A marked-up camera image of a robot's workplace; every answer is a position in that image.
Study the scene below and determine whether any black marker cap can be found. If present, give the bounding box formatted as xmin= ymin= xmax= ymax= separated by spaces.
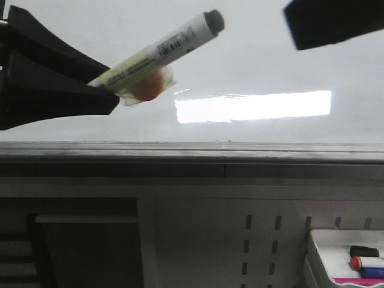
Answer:
xmin=349 ymin=245 xmax=380 ymax=257

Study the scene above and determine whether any dark grey cabinet box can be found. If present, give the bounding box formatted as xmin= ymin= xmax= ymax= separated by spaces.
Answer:
xmin=26 ymin=214 xmax=144 ymax=287

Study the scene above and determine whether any white glossy whiteboard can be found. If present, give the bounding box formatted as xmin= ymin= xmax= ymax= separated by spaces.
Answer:
xmin=1 ymin=1 xmax=383 ymax=144

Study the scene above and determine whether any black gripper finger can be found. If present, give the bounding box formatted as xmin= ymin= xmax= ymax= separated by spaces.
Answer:
xmin=1 ymin=52 xmax=119 ymax=130
xmin=1 ymin=5 xmax=109 ymax=83
xmin=283 ymin=1 xmax=383 ymax=50

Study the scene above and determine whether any red capped marker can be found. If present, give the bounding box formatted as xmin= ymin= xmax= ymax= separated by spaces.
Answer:
xmin=350 ymin=256 xmax=383 ymax=271

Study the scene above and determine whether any white black-tipped whiteboard marker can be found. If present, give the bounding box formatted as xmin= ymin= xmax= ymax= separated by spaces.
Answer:
xmin=88 ymin=10 xmax=225 ymax=106

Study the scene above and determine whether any grey aluminium whiteboard tray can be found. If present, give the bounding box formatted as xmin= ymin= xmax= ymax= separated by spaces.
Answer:
xmin=1 ymin=142 xmax=383 ymax=179

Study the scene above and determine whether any white slotted pegboard panel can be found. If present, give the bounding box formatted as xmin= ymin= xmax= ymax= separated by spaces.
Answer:
xmin=148 ymin=198 xmax=383 ymax=287

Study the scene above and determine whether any pink white eraser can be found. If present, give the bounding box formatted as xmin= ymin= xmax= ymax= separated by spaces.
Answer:
xmin=333 ymin=278 xmax=383 ymax=287

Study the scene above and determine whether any blue marker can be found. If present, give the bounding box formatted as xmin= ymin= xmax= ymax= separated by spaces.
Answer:
xmin=359 ymin=267 xmax=384 ymax=279

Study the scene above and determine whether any white plastic storage bin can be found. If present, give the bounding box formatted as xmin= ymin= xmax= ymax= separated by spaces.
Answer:
xmin=303 ymin=229 xmax=383 ymax=287

